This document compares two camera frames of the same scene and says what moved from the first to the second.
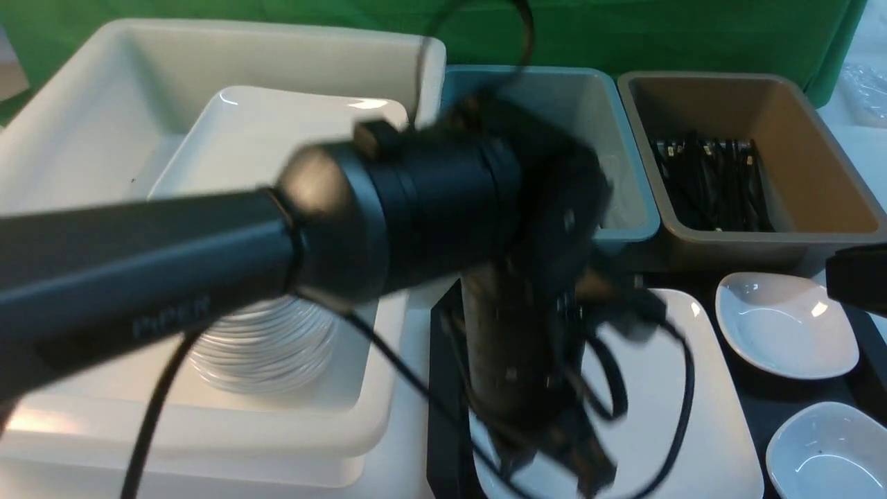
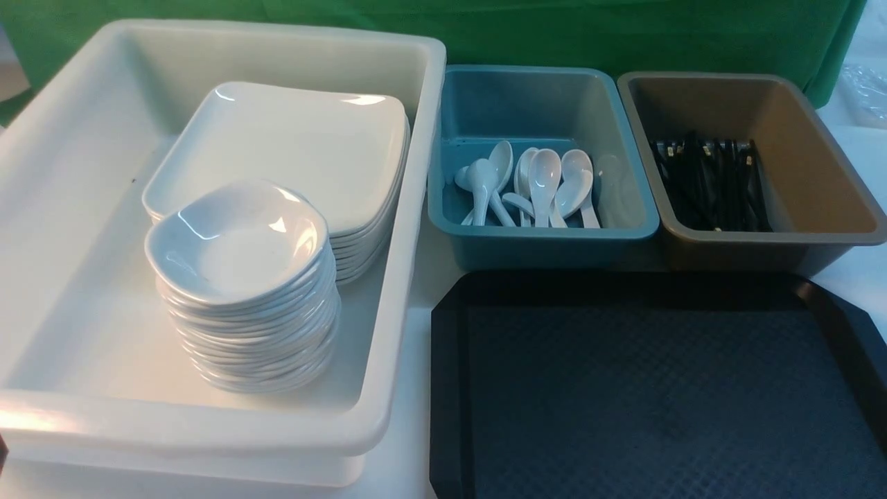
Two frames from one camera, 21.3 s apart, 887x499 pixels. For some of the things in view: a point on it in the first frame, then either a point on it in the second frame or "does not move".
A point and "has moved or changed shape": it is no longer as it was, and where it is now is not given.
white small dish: (822, 450) has moved or changed shape
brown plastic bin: (820, 193) does not move
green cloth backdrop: (813, 41) does not move
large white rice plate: (669, 400) → (348, 150)
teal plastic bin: (592, 106) does not move
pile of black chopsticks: (713, 184) does not move
